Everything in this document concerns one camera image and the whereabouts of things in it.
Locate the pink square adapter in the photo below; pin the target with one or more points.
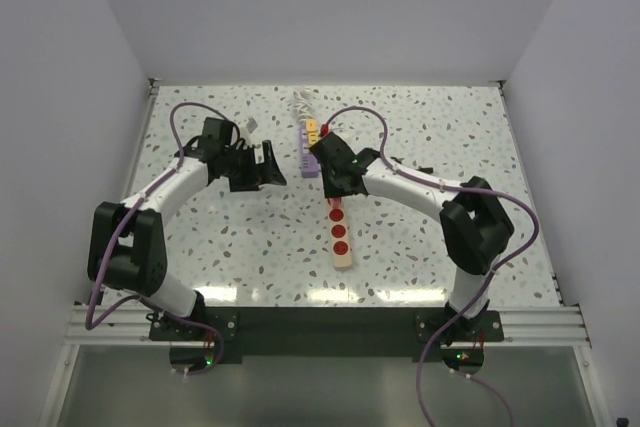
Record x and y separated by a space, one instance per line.
336 202

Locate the olive yellow charger plug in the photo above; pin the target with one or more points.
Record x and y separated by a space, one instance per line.
312 137

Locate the purple power strip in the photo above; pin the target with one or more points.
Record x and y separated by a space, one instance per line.
308 163

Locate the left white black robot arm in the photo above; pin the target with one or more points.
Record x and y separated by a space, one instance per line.
127 248

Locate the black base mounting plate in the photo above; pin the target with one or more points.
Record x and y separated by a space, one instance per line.
216 349

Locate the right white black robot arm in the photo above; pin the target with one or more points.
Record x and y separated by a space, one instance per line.
475 226

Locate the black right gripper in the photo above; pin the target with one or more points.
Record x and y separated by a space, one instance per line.
329 191

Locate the aluminium front frame rail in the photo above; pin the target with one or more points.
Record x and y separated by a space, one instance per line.
526 327

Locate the beige red power strip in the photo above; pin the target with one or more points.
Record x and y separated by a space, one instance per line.
339 240

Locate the orange yellow charger plug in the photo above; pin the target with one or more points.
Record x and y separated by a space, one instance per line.
311 125

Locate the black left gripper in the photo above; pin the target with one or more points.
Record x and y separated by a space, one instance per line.
266 172

